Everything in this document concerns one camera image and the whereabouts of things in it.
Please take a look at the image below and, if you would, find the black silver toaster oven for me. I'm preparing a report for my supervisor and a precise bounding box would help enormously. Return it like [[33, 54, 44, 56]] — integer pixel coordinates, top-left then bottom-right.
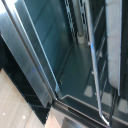
[[0, 0, 128, 128]]

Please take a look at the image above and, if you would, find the black oven door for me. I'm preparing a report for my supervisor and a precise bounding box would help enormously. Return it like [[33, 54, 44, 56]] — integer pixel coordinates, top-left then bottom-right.
[[0, 34, 111, 128]]

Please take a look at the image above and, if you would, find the silver wire oven rack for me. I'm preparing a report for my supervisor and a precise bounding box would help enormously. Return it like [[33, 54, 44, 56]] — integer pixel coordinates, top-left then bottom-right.
[[79, 0, 113, 126]]

